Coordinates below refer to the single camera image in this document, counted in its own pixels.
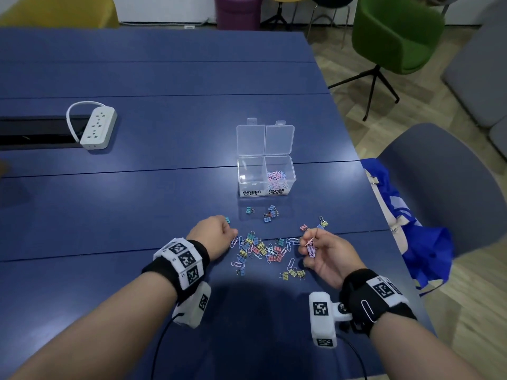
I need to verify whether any person's left hand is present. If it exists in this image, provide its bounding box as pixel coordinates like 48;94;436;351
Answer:
186;215;239;262

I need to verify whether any person's right hand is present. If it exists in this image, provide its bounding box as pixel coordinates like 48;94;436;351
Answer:
298;228;367;291

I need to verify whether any clear two-compartment plastic box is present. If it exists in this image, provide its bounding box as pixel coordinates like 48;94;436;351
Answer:
236;117;297;198

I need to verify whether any small heap of paper clips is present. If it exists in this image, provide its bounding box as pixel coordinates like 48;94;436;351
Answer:
266;169;288;189

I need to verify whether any person's right forearm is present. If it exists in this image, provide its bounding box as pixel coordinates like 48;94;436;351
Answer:
370;312;486;380

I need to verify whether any person's left forearm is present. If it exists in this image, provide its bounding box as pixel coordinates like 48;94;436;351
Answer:
7;271;178;380

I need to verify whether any group of pastel binder clips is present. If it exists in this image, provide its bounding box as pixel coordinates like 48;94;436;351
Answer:
224;204;330;281

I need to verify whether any black marker wristband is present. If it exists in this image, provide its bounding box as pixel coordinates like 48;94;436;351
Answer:
339;268;417;338
141;237;211;303

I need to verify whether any blue bag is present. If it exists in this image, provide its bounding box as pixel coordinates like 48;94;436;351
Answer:
360;158;454;296

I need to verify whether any purple stool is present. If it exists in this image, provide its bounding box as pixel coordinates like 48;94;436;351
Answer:
213;0;263;31

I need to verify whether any grey sofa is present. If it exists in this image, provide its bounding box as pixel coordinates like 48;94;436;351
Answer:
440;3;507;159

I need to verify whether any yellow chair with black legs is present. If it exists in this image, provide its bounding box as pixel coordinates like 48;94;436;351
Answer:
261;0;312;31

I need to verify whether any green chair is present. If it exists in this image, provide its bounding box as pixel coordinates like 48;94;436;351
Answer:
327;0;445;122

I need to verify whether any large yellow chair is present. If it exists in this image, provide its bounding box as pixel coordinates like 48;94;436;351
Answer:
0;0;119;29

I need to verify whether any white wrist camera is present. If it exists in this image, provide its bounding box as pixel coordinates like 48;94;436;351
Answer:
308;291;353;349
171;281;212;329

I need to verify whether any black camera cable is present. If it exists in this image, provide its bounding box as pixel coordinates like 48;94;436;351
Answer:
150;312;185;380
336;334;369;380

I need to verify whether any black table cable tray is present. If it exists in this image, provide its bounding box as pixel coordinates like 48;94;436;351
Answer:
0;116;90;150

